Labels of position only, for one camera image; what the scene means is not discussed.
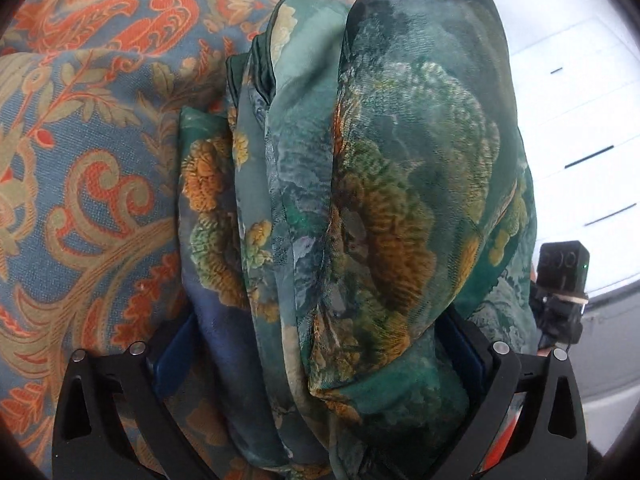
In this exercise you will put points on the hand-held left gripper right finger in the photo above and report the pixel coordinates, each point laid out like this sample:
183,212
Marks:
470,355

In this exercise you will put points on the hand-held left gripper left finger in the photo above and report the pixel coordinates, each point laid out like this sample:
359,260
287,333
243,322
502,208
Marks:
172,360

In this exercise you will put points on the green floral printed garment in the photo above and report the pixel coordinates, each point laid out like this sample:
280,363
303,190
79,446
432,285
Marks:
400,160

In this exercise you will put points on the white drawer cabinet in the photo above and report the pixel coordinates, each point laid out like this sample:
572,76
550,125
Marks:
575,110

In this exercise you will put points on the orange blue paisley bedspread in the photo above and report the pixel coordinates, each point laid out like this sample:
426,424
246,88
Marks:
75,110

